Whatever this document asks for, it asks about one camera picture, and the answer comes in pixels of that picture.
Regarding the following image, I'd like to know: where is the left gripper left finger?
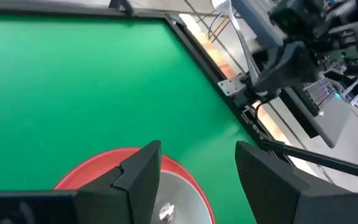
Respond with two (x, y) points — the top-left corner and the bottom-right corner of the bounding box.
(73, 139), (163, 224)

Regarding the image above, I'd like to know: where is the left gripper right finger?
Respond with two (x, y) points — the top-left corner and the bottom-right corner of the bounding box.
(234, 141), (358, 224)

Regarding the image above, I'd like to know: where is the orange ceramic plate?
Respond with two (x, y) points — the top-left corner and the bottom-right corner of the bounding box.
(53, 147), (216, 224)

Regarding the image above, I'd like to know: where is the backlit black keyboard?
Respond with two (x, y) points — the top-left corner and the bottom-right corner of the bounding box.
(303, 77), (339, 108)

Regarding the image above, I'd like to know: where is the gray desk with keyboard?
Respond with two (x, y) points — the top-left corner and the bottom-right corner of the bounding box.
(278, 86), (358, 149)

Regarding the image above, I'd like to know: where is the green table mat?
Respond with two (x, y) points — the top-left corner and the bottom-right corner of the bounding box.
(0, 14), (257, 224)

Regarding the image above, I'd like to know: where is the silver metal bracket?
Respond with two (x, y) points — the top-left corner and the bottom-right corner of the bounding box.
(217, 77), (249, 97)

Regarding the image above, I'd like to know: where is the yellow cable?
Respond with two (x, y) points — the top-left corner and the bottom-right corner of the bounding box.
(208, 14), (231, 43)

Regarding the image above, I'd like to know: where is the black metal table frame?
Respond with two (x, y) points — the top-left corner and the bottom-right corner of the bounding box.
(0, 0), (358, 184)

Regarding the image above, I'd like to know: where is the black frame clamp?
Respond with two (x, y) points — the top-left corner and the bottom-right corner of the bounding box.
(108, 0), (135, 17)

